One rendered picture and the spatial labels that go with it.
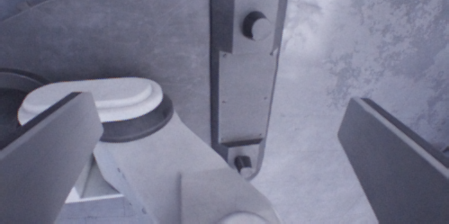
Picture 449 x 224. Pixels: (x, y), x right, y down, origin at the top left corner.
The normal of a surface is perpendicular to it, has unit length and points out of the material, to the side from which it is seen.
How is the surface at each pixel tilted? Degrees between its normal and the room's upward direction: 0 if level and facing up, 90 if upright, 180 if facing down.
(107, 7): 0
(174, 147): 90
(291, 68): 0
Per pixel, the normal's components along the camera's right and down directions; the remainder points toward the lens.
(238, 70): 0.20, 0.51
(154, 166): 0.02, -0.86
